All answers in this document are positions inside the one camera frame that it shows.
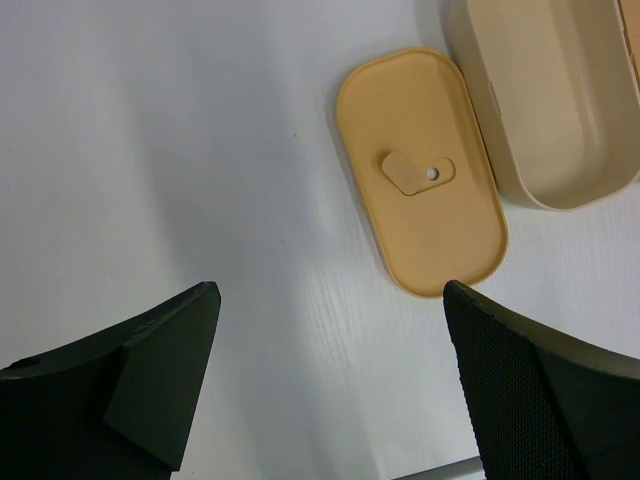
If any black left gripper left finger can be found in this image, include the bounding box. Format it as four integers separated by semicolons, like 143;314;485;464
1;281;221;472

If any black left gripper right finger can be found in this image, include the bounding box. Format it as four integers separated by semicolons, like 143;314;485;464
443;280;639;479

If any orange lunch box lid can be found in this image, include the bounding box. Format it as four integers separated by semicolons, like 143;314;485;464
335;48;509;299

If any beige lunch box container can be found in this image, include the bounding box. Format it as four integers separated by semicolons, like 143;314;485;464
448;1;639;212

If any orange lunch box container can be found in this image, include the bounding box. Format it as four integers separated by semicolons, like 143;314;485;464
618;0;640;83

